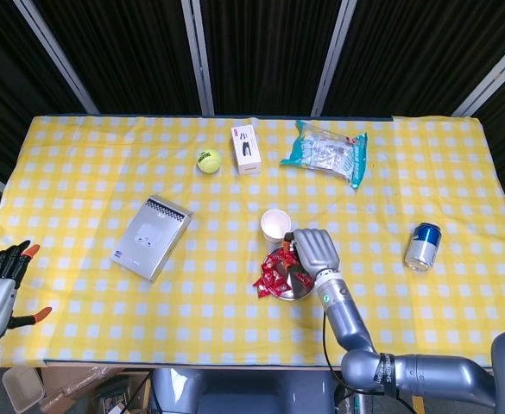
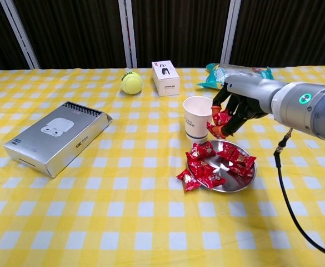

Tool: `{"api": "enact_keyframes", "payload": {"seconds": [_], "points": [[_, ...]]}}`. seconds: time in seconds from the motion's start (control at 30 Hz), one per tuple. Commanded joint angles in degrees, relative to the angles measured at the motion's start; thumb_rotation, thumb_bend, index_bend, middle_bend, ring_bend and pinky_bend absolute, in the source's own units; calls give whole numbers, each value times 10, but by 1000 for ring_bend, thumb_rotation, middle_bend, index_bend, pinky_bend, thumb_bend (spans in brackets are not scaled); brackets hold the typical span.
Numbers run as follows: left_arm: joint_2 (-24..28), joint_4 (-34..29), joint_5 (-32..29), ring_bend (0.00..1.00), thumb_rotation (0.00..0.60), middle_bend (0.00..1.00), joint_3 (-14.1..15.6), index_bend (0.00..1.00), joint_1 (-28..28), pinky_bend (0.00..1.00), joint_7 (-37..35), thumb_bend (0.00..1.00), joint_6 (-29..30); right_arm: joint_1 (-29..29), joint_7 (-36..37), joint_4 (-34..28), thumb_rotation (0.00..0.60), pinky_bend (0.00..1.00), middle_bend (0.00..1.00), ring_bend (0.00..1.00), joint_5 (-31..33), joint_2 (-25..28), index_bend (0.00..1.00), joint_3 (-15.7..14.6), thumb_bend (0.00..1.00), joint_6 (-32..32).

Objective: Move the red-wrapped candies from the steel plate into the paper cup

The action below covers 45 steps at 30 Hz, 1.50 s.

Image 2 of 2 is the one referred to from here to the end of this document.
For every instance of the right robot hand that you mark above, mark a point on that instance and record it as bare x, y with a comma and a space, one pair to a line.
251, 94

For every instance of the round steel plate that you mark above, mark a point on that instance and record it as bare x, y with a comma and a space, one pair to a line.
223, 172

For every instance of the white paper cup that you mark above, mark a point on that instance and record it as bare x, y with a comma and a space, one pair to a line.
195, 125

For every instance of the teal snack bag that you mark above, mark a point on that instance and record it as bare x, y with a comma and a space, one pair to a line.
215, 75

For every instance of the small white product box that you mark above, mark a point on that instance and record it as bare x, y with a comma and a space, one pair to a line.
165, 80

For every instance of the yellow tennis ball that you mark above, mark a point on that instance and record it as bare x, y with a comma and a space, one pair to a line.
131, 83

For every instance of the yellow checkered tablecloth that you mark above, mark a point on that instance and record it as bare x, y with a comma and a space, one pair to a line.
140, 194

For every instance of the silver earbuds box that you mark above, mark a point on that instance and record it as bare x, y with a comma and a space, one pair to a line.
54, 139

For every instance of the white metal frame post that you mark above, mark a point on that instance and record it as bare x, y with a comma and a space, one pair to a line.
131, 55
20, 33
230, 33

